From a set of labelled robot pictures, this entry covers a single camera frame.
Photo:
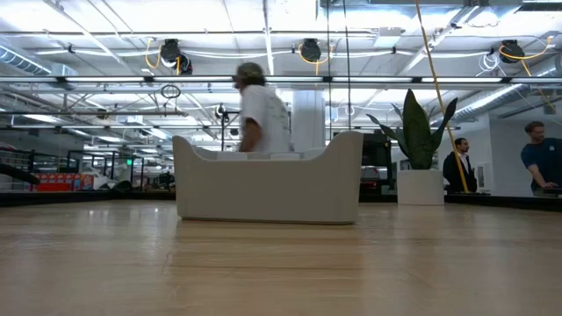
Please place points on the light grey plastic basket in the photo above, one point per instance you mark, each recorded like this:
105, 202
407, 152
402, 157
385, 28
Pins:
263, 193

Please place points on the person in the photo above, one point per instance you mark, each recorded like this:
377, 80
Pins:
263, 114
544, 158
452, 171

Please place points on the white building column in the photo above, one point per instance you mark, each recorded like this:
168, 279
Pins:
309, 118

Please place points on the black monitor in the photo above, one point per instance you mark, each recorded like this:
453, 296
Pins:
376, 151

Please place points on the green snake plant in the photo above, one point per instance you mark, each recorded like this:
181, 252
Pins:
417, 136

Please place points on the white round plant pot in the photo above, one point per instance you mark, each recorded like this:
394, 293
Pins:
420, 188

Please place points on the long yellow pole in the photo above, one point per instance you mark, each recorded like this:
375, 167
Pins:
458, 162

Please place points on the red printed box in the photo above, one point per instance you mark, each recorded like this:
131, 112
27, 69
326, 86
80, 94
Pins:
63, 182

